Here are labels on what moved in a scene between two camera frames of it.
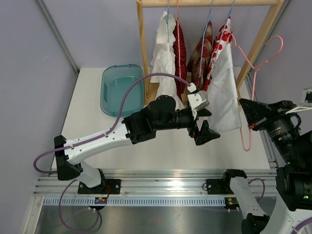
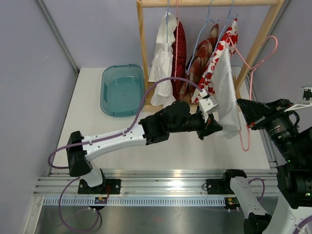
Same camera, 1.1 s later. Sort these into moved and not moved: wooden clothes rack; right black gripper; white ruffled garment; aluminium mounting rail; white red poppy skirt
Moved: white red poppy skirt
Not moved: aluminium mounting rail; white ruffled garment; right black gripper; wooden clothes rack
